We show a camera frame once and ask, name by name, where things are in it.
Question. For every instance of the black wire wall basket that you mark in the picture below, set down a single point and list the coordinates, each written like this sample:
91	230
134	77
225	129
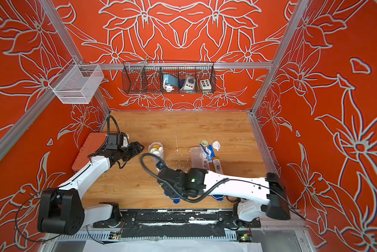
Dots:
160	77

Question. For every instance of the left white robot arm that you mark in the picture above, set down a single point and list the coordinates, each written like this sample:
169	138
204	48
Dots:
61	211

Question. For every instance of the white capped bottle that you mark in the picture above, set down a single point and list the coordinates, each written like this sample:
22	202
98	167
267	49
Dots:
205	164

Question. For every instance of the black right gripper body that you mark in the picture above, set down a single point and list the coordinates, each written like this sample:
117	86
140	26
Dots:
171	192

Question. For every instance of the blue toothbrush in wrapper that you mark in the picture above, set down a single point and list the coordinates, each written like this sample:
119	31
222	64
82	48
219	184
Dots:
208	153

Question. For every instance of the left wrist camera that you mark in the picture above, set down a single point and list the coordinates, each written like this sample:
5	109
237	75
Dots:
117	141

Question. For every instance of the clear acrylic wall bin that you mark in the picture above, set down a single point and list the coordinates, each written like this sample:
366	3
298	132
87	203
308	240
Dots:
77	86

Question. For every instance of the aluminium frame corner post right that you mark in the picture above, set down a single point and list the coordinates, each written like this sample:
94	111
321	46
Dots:
288	35

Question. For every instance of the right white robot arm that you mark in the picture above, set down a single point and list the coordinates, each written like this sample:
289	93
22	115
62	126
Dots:
259	196

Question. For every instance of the clear container blue lid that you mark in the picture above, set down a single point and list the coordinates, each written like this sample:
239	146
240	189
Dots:
197	160
157	149

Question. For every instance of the blue white item in basket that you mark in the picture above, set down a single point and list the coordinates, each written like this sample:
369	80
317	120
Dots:
170	83

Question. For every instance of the yellow capped bottle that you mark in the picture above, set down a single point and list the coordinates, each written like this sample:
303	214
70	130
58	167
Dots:
217	165

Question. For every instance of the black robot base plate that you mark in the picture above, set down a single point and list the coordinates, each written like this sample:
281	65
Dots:
134	217

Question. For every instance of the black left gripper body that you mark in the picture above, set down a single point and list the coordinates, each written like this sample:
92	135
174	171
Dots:
127	151

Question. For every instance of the white button box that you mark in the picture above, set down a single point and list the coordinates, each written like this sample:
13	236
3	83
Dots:
205	86

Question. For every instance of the red plastic tool case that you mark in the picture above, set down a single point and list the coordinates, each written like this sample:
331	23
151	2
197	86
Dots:
93	142

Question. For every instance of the white round dial device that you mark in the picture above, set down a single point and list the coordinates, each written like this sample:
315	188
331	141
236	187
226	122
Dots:
188	84

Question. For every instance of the white round soap packet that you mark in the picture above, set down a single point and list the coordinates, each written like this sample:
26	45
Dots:
216	145

